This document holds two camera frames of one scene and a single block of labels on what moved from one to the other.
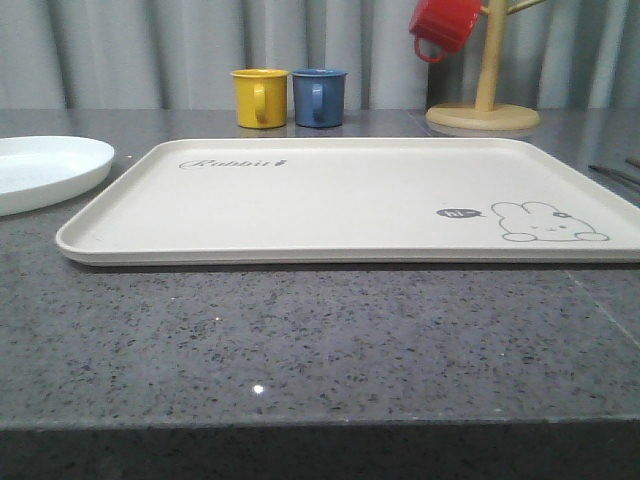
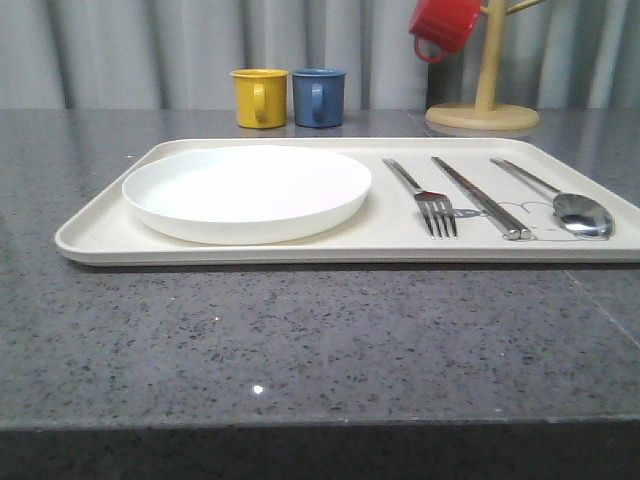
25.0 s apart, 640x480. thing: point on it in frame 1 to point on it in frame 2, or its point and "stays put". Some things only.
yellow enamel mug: [261, 97] stays put
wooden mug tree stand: [485, 115] stays put
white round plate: [39, 171] to [246, 194]
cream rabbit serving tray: [352, 201] stays put
